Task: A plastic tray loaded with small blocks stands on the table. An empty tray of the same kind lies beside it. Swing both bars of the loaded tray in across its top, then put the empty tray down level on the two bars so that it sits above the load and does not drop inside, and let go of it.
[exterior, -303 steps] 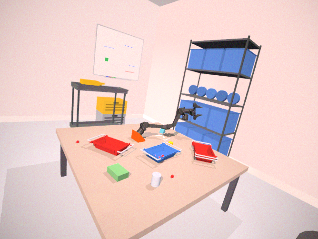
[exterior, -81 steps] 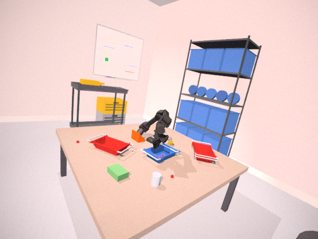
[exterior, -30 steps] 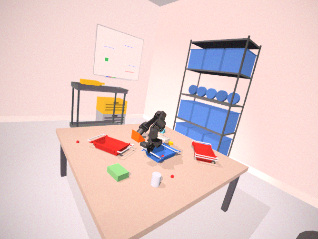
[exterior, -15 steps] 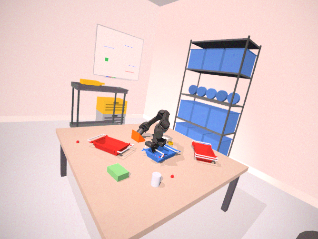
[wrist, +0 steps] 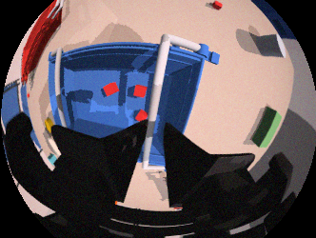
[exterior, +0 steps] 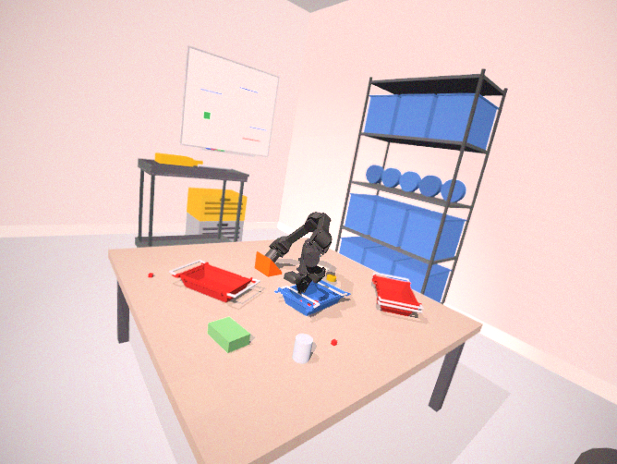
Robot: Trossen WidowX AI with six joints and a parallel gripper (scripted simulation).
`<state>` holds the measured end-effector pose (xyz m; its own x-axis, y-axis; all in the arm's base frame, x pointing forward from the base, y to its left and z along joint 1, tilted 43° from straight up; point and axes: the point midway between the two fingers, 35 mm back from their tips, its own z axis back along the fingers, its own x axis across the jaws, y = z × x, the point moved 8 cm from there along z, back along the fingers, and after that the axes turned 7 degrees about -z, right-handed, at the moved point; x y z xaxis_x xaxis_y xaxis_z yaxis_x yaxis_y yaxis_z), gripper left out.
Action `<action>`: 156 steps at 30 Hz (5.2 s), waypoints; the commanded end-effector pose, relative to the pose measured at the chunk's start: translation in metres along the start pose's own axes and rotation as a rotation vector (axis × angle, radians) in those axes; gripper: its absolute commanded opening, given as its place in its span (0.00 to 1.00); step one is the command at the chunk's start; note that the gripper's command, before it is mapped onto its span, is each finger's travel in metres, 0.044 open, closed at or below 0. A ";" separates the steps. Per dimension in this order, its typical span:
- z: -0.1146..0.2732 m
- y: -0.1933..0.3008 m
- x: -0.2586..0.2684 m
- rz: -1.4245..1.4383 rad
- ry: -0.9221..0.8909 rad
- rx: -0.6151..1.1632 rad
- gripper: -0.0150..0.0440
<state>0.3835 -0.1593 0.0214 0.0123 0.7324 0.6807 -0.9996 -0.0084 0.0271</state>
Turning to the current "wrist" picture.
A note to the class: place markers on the blue plastic tray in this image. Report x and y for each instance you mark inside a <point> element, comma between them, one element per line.
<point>86,71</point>

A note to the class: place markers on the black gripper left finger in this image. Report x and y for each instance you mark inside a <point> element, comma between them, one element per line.
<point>115,155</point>

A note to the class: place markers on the light green block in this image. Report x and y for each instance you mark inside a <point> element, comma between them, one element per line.
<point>263,136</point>

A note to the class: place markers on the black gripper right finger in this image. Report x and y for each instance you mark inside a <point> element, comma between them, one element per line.
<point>188,166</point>

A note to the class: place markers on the white cylinder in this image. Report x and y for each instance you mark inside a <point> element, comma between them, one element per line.
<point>271,45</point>

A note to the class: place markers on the small red block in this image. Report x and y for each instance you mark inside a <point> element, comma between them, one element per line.
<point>111,88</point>
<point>140,90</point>

